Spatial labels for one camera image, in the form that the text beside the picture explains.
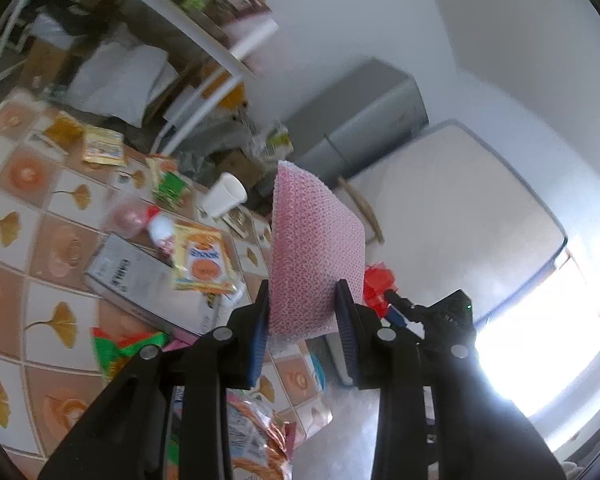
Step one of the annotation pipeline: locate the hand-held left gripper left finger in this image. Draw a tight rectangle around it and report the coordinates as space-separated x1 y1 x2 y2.
37 280 272 480

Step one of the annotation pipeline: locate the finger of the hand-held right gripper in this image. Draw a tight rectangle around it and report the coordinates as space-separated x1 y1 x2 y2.
384 289 426 336

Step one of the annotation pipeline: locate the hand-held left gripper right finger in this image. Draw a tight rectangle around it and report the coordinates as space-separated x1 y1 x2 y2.
335 280 568 480

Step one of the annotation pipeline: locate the red foil wrapper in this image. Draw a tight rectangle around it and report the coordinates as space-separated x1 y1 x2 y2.
362 261 398 318

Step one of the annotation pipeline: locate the pink sponge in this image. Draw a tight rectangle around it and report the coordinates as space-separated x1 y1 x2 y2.
270 160 367 338

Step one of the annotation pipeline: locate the yellow orange snack packet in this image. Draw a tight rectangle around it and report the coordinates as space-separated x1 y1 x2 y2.
171 224 238 295

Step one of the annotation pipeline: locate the light blue cardboard box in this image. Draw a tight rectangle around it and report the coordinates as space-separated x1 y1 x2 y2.
83 232 241 337

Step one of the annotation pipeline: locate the white bottle with red cap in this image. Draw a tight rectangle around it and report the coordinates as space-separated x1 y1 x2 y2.
146 206 179 257

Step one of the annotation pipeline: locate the pink white printed packet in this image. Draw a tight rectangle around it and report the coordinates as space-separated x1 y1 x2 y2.
162 337 201 353

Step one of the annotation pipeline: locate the orange snack bag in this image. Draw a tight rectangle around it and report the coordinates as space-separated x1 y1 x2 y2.
227 390 298 480

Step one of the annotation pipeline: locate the white mattress with blue edge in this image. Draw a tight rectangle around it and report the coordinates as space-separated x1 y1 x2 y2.
347 119 570 321

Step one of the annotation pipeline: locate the green foil wrapper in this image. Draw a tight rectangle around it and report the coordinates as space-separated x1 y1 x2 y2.
90 326 168 381

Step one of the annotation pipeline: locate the white paper cup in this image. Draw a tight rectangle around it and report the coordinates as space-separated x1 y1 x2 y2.
201 172 248 219

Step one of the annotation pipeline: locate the green gold snack packet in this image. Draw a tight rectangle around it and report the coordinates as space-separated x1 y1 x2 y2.
146 156 193 211

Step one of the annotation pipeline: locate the brown cardboard box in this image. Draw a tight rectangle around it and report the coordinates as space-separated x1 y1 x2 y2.
215 147 261 181

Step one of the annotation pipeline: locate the clear plastic bottle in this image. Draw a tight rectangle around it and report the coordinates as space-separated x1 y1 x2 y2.
104 199 148 240

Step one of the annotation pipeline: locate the white green printed plastic bag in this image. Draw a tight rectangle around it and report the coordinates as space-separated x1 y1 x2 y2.
252 120 296 161

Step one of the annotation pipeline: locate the grey white refrigerator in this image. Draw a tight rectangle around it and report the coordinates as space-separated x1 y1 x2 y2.
280 57 428 181

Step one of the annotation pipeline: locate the tile pattern folding table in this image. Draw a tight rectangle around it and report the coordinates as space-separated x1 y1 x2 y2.
0 87 333 471

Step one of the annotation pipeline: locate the yellow plastic bag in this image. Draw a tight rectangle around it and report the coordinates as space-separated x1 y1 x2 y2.
200 67 246 111

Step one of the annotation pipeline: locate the white curved desk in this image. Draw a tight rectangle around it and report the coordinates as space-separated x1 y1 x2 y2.
0 0 281 156

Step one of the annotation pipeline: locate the gold foil packet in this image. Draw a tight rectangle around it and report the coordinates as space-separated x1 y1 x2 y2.
42 115 86 153

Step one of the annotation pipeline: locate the white plastic bags bundle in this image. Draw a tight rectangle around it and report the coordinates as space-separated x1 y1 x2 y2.
70 42 178 128

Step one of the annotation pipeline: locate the black cloth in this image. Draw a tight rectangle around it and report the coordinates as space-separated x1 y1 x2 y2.
25 0 106 36

